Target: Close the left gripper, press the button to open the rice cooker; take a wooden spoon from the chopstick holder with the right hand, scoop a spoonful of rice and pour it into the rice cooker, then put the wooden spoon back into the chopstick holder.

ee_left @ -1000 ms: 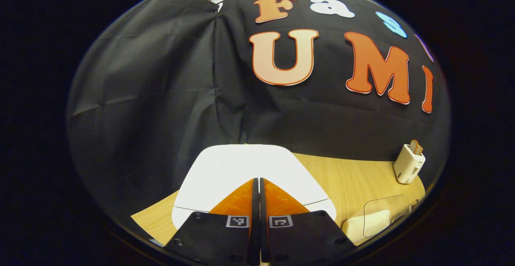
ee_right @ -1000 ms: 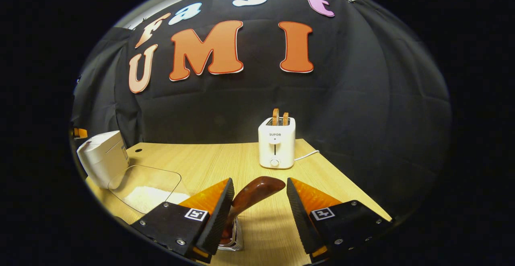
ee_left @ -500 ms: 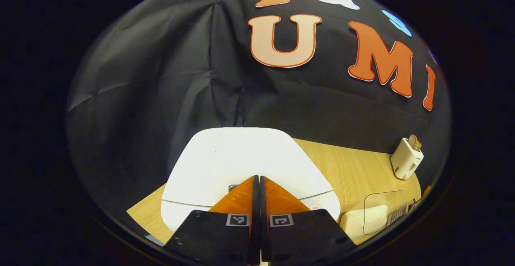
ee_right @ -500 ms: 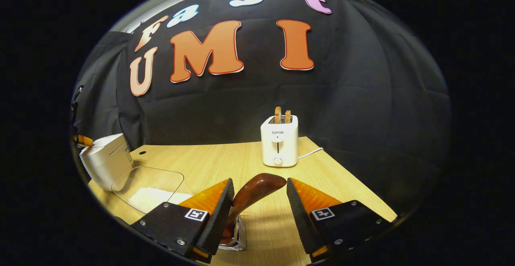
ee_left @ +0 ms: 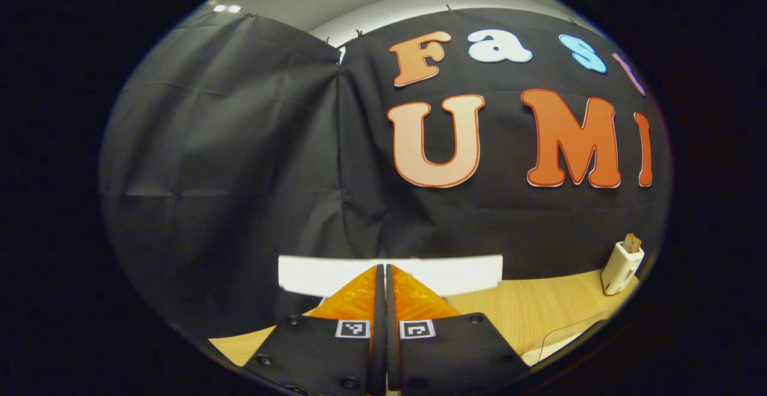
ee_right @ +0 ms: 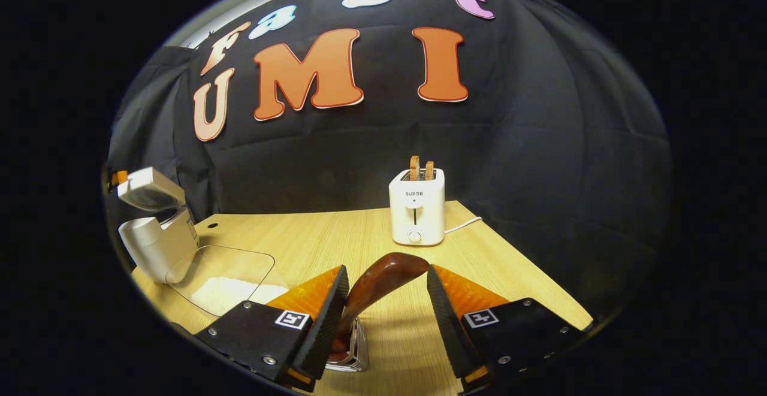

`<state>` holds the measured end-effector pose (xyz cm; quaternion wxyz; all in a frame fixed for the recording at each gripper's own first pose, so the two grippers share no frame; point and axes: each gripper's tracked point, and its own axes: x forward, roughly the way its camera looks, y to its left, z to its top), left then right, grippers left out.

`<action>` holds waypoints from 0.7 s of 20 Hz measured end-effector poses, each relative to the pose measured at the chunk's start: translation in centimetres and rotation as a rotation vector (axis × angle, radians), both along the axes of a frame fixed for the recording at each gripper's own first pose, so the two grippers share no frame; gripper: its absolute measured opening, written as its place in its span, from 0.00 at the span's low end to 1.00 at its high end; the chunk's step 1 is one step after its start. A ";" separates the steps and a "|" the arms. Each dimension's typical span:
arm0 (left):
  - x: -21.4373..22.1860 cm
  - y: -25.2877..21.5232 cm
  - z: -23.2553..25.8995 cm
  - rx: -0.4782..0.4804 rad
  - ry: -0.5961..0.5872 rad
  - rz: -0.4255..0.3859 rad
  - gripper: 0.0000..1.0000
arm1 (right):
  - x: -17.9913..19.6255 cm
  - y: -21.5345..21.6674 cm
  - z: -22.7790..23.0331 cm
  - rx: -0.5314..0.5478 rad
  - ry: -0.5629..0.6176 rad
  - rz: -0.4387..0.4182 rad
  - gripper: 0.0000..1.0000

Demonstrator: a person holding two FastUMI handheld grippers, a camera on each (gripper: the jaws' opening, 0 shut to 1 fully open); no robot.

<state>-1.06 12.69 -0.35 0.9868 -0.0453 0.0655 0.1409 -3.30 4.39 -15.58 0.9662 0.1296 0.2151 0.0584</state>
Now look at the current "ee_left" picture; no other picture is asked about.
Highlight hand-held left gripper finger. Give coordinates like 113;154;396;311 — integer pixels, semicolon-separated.
243;264;387;396
385;264;531;396

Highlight white rice cooker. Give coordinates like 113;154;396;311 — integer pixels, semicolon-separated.
278;255;504;298

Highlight clear plastic container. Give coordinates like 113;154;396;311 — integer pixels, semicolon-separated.
520;318;609;366

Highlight black backdrop cloth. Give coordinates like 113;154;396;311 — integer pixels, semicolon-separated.
99;7;672;349

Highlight white toaster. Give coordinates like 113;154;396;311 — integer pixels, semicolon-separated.
601;241;645;296

